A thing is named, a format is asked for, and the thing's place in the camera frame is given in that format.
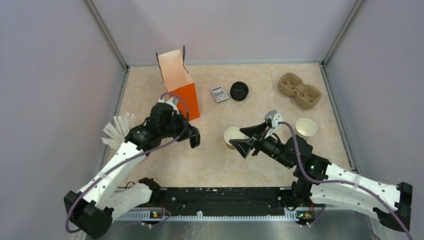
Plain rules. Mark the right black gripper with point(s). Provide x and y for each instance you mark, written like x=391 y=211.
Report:
x=243 y=145

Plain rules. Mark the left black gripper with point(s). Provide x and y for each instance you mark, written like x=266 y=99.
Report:
x=190 y=131

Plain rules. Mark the single brown paper cup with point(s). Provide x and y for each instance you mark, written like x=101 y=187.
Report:
x=232 y=133

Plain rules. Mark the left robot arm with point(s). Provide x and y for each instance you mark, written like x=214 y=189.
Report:
x=95 y=206

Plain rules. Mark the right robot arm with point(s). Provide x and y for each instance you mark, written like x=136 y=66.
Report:
x=322 y=182

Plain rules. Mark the stack of black lids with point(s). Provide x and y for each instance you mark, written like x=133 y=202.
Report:
x=239 y=91

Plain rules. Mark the playing card box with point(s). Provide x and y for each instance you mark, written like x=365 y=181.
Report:
x=219 y=94

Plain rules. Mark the orange paper bag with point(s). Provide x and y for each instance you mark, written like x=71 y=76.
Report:
x=176 y=79

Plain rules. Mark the stack of brown paper cups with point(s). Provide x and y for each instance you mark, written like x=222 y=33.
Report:
x=305 y=128

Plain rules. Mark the brown pulp cup carrier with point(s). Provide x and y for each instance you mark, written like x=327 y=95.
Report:
x=305 y=95

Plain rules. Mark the white plastic stirrers bundle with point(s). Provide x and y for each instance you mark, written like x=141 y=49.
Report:
x=117 y=130

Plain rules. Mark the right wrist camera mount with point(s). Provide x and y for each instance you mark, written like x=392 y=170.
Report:
x=272 y=119

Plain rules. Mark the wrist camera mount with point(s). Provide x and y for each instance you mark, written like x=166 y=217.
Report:
x=173 y=102
x=272 y=119

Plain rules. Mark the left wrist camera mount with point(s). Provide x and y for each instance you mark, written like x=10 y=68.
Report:
x=173 y=102

